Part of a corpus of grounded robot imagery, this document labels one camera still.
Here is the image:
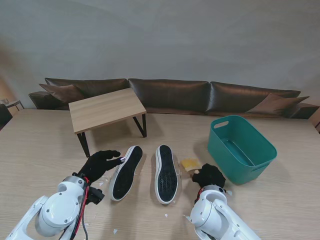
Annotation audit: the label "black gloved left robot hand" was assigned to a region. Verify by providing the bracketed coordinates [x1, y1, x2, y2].
[77, 149, 126, 183]

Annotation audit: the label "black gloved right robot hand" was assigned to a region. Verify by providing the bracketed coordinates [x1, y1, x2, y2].
[191, 163, 227, 190]

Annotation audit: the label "wooden brush yellow bristles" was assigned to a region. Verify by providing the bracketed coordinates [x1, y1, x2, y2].
[180, 158, 202, 175]

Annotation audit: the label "yellow canvas sneaker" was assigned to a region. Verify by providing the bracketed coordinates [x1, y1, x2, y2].
[109, 145, 144, 202]
[151, 144, 180, 205]

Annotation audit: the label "green plastic basin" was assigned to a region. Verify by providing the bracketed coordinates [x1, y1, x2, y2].
[207, 114, 278, 186]

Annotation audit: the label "small wooden black-legged stand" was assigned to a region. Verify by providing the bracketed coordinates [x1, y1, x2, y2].
[68, 87, 147, 158]

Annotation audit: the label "brown leather throw pillow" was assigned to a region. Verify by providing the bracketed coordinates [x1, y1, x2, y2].
[39, 83, 83, 103]
[246, 92, 310, 115]

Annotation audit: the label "brown leather sofa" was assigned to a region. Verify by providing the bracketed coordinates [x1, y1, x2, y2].
[28, 77, 320, 120]

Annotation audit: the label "wooden side table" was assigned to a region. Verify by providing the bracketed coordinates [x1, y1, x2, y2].
[0, 98, 25, 111]

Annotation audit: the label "dark chair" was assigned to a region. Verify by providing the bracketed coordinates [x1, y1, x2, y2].
[0, 103, 13, 131]

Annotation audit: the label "light wooden cabinet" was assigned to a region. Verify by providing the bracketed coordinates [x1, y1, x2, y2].
[309, 109, 320, 133]

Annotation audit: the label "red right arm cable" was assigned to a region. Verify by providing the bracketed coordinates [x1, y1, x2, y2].
[194, 187, 204, 205]

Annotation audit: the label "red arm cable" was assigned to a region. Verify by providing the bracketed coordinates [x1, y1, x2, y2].
[194, 187, 204, 205]
[71, 177, 91, 238]

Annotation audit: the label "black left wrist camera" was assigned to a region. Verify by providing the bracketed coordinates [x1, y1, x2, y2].
[88, 186, 105, 205]

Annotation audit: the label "red left arm cable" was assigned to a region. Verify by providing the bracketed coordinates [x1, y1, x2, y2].
[71, 177, 91, 238]

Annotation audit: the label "grey braided cable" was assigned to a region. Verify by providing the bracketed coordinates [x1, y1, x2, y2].
[82, 217, 89, 240]

